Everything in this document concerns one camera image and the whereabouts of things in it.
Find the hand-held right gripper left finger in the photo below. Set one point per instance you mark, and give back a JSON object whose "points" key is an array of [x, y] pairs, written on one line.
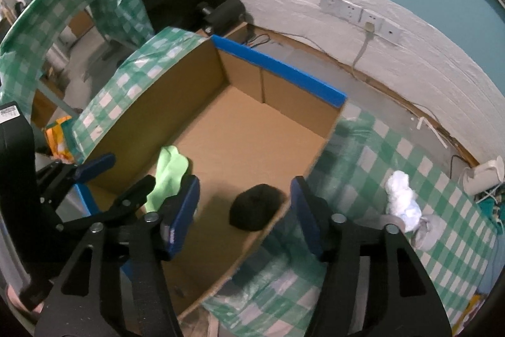
{"points": [[182, 214]]}

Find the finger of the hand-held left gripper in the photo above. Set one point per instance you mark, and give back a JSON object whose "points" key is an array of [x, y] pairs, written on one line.
{"points": [[94, 167], [130, 199]]}

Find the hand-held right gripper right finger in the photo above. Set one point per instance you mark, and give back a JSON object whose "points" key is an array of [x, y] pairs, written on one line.
{"points": [[305, 218]]}

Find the light green cloth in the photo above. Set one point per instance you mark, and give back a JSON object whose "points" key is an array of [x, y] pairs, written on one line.
{"points": [[169, 167]]}

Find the black sock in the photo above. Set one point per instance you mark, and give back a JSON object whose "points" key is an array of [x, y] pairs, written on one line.
{"points": [[254, 208]]}

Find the cardboard box with blue edge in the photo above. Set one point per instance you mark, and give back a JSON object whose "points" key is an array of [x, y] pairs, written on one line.
{"points": [[244, 131]]}

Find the person's left hand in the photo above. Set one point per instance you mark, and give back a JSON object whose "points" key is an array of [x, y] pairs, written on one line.
{"points": [[27, 307]]}

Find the orange snack bag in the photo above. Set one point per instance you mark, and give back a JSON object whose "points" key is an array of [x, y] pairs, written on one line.
{"points": [[59, 141]]}

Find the green checkered tablecloth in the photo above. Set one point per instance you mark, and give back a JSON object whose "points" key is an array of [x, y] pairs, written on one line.
{"points": [[378, 163]]}

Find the white crumpled cloth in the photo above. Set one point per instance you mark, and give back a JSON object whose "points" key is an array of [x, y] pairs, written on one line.
{"points": [[400, 195]]}

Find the grey cloth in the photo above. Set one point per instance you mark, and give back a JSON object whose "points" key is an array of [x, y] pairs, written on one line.
{"points": [[430, 232]]}

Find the white plastic strip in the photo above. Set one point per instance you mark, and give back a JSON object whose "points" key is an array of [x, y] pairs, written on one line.
{"points": [[432, 129]]}

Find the white electric kettle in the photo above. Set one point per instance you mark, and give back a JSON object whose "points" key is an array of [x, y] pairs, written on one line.
{"points": [[483, 177]]}

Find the teal basket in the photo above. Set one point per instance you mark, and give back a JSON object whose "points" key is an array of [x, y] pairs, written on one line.
{"points": [[489, 208]]}

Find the black cylindrical device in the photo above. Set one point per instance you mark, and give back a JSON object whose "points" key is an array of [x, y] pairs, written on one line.
{"points": [[227, 11]]}

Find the white wall socket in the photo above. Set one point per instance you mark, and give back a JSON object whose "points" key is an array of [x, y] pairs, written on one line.
{"points": [[351, 11], [330, 3], [390, 31], [371, 20]]}

